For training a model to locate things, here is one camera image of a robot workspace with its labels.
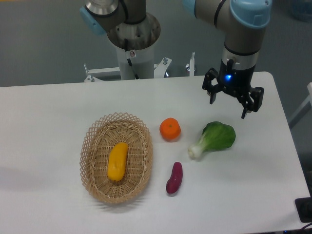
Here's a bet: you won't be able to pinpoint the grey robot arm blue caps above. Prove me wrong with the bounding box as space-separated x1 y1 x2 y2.
79 0 272 115

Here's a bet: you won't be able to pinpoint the yellow mango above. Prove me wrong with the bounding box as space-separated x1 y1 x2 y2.
107 142 128 182

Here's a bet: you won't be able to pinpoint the purple sweet potato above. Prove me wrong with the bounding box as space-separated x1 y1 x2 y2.
166 162 183 195

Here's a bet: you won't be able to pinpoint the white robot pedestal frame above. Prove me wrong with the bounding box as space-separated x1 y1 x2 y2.
83 46 198 83

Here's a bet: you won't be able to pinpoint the black cable on pedestal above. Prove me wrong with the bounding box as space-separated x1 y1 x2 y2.
123 38 140 80

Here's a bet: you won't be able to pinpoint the orange tangerine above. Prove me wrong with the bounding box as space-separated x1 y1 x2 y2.
159 117 181 141

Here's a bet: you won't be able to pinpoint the white furniture at right edge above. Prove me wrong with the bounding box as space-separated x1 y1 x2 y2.
288 82 312 129

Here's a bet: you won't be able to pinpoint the woven wicker basket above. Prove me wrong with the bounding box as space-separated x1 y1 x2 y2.
80 113 153 204

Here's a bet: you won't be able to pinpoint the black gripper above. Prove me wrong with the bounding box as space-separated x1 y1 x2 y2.
202 62 264 119

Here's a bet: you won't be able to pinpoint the green bok choy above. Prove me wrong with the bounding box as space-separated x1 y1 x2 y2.
188 121 236 159

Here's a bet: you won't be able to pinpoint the black device at table edge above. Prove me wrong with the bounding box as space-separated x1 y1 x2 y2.
294 197 312 223

